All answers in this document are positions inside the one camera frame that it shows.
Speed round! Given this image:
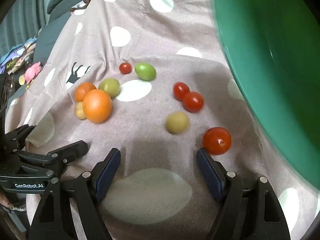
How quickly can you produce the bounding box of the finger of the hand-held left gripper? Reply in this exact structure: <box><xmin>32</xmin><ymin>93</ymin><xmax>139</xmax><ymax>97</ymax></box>
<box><xmin>15</xmin><ymin>141</ymin><xmax>89</xmax><ymax>176</ymax></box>
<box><xmin>4</xmin><ymin>124</ymin><xmax>37</xmax><ymax>151</ymax></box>

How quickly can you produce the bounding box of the pink polka dot blanket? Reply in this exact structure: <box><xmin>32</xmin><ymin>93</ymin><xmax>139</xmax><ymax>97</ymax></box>
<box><xmin>5</xmin><ymin>0</ymin><xmax>320</xmax><ymax>240</ymax></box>

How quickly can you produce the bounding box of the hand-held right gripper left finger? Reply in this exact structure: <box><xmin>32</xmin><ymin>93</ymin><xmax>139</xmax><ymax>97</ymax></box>
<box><xmin>29</xmin><ymin>148</ymin><xmax>122</xmax><ymax>240</ymax></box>

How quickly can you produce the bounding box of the large red tomato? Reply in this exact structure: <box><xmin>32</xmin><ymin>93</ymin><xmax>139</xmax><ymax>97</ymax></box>
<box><xmin>202</xmin><ymin>127</ymin><xmax>232</xmax><ymax>155</ymax></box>

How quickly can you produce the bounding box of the green plastic bowl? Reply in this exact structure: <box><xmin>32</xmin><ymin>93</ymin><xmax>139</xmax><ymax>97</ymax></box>
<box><xmin>212</xmin><ymin>0</ymin><xmax>320</xmax><ymax>198</ymax></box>

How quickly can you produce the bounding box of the large orange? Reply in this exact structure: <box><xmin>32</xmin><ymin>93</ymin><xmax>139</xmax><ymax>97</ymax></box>
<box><xmin>82</xmin><ymin>89</ymin><xmax>113</xmax><ymax>124</ymax></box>

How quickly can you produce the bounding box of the yellowish brown round fruit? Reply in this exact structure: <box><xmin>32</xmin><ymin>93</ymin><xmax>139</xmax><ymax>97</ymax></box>
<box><xmin>166</xmin><ymin>111</ymin><xmax>189</xmax><ymax>134</ymax></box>

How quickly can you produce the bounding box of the pink toy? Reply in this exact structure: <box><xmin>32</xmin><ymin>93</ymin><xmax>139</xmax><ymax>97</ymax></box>
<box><xmin>25</xmin><ymin>62</ymin><xmax>43</xmax><ymax>84</ymax></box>

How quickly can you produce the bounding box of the small yellowish round fruit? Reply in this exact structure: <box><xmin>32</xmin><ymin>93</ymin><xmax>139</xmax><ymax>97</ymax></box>
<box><xmin>75</xmin><ymin>102</ymin><xmax>87</xmax><ymax>120</ymax></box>

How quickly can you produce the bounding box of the small red cherry tomato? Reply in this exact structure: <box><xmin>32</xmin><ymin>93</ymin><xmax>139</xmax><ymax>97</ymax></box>
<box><xmin>119</xmin><ymin>62</ymin><xmax>132</xmax><ymax>75</ymax></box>

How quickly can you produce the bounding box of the small orange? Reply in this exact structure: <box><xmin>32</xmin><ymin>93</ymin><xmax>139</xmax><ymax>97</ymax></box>
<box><xmin>75</xmin><ymin>82</ymin><xmax>97</xmax><ymax>102</ymax></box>

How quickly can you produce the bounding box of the grey ribbed curtain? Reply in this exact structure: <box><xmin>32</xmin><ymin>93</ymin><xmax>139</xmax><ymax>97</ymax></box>
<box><xmin>0</xmin><ymin>0</ymin><xmax>48</xmax><ymax>55</ymax></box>

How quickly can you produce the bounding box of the olive green round fruit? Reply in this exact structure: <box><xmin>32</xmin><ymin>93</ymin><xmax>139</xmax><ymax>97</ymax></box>
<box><xmin>98</xmin><ymin>78</ymin><xmax>121</xmax><ymax>98</ymax></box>

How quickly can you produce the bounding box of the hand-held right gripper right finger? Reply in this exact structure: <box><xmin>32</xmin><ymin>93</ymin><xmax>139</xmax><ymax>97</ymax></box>
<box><xmin>196</xmin><ymin>148</ymin><xmax>292</xmax><ymax>240</ymax></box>

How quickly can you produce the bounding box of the bright green round fruit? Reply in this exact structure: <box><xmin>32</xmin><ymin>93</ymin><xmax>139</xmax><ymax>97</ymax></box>
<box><xmin>134</xmin><ymin>62</ymin><xmax>157</xmax><ymax>81</ymax></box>

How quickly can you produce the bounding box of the colourful printed cloth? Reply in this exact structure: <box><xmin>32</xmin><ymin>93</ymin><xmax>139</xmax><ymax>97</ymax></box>
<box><xmin>0</xmin><ymin>38</ymin><xmax>38</xmax><ymax>74</ymax></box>

